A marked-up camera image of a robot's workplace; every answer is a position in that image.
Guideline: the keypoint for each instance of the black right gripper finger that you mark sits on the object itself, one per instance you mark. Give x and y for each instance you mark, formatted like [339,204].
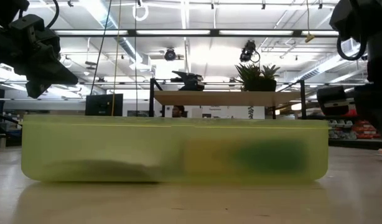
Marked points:
[377,118]

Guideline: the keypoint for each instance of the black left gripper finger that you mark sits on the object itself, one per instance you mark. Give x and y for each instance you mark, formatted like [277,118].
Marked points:
[60,74]

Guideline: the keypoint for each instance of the yellow translucent pencil case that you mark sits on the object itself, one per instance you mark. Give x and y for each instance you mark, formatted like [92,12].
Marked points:
[116,143]

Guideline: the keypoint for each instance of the yellow green crayon box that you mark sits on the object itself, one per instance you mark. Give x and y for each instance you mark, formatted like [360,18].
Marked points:
[256,155]

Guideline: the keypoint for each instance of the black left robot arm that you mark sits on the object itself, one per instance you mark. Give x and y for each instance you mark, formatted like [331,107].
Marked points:
[7,9]

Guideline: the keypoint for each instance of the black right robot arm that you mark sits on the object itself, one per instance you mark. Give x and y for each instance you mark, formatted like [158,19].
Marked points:
[377,18]

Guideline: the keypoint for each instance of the shelf of red bins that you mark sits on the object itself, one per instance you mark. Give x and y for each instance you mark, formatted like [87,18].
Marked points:
[365,129]

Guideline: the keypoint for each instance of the black monitor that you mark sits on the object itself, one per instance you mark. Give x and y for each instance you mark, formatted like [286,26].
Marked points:
[104,105]

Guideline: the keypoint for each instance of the potted succulent plant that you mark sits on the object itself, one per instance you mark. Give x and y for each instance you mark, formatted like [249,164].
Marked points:
[256,82]

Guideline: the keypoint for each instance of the wooden shelf riser black legs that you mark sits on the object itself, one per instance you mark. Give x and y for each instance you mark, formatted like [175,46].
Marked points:
[225,98]

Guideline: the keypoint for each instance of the person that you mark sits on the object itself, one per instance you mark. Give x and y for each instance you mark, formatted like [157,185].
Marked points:
[178,111]

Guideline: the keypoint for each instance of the black stapler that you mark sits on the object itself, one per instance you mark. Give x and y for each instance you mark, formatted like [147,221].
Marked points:
[191,82]

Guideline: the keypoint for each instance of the black overhead beam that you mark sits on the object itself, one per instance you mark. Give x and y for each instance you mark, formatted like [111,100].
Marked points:
[214,32]

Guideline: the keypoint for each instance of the black overhead camera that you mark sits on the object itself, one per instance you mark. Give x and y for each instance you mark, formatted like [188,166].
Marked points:
[248,51]

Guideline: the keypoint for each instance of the round black ceiling camera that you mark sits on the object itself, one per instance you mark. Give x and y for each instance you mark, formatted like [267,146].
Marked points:
[170,55]

